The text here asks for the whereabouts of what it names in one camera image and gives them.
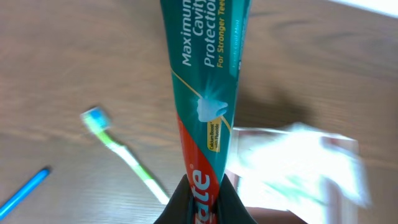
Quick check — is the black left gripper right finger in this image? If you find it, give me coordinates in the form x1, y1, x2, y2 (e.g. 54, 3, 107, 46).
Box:
216, 174, 257, 224

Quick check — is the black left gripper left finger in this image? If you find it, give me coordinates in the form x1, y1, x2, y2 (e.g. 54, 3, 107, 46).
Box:
154, 175, 194, 224

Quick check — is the red green toothpaste tube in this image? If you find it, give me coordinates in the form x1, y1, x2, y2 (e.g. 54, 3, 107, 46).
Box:
160, 0, 251, 224

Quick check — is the white cream tube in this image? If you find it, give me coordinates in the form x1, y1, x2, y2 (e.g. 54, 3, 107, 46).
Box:
227, 123, 371, 208

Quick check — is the white box, pink inside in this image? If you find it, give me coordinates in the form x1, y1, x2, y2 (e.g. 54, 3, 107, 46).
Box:
225, 126, 360, 224

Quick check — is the green white toothbrush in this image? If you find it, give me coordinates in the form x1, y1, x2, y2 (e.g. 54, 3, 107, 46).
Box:
80, 106, 170, 205

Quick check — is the blue disposable razor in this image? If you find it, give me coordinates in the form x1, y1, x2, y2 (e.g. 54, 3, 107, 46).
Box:
1, 166, 52, 221

